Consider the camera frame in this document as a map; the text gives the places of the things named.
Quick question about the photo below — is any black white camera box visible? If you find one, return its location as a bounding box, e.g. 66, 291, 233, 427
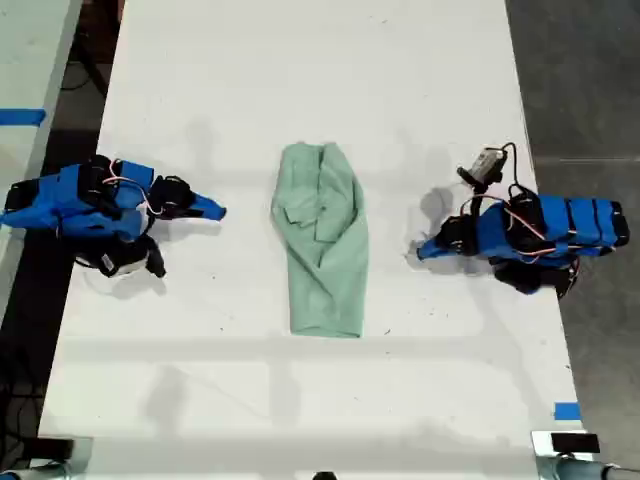
97, 235, 168, 279

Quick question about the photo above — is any pale green T-shirt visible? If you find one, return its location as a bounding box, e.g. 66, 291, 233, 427
271, 141, 370, 340

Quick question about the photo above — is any black camera stalk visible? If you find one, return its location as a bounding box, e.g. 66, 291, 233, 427
468, 180, 490, 214

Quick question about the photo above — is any dark floor cable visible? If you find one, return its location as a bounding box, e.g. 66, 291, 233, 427
58, 47, 110, 99

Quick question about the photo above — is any small black box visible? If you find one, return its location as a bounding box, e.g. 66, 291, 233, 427
33, 436, 77, 459
549, 433, 601, 454

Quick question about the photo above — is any short blue tape strip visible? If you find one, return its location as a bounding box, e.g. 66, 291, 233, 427
553, 401, 583, 422

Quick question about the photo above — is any long blue tape strip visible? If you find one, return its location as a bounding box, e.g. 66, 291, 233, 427
0, 107, 48, 127

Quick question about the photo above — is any grey camera box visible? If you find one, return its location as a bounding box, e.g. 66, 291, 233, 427
457, 146, 504, 184

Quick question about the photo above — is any white side table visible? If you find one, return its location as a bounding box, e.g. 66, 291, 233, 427
0, 0, 85, 314

